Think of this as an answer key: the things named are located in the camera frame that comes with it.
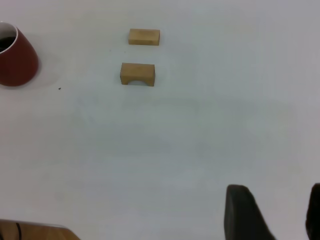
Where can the arched wooden block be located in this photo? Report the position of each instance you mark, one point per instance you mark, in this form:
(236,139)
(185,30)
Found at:
(137,71)

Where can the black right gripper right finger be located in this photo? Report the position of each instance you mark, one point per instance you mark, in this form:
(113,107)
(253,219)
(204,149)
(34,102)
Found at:
(315,215)

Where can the red ceramic mug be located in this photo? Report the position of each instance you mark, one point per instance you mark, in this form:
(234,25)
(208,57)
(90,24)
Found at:
(17,65)

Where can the flat rectangular wooden block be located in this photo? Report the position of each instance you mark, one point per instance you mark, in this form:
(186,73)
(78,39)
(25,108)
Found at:
(143,37)

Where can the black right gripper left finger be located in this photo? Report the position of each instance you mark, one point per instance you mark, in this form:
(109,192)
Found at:
(242,217)

